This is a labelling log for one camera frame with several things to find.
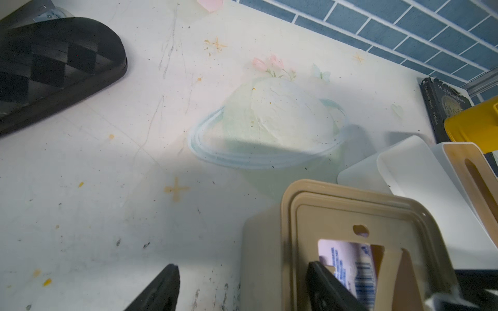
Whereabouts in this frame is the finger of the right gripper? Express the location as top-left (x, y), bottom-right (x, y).
top-left (425, 270), bottom-right (497, 310)

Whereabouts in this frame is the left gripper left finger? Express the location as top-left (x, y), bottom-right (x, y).
top-left (125, 264), bottom-right (180, 311)

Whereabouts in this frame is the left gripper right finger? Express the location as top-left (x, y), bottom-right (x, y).
top-left (306, 261), bottom-right (368, 311)

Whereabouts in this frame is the purple tissue paper pack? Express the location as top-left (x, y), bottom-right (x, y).
top-left (318, 239), bottom-right (377, 310)

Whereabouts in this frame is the beige tissue box lid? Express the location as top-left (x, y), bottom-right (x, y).
top-left (280, 180), bottom-right (459, 310)

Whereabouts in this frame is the white box wooden lid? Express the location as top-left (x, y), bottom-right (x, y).
top-left (431, 142), bottom-right (497, 244)

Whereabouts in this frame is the white tissue box base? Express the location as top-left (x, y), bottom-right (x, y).
top-left (338, 136), bottom-right (497, 270)

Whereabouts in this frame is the yellow pen cup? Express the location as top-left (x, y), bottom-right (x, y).
top-left (444, 97), bottom-right (497, 154)

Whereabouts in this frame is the black book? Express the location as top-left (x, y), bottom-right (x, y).
top-left (420, 77), bottom-right (497, 173)

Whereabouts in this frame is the black glasses case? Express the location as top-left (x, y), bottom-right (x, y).
top-left (1, 17), bottom-right (128, 136)

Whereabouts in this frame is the beige black stapler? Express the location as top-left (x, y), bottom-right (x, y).
top-left (1, 0), bottom-right (73, 31)

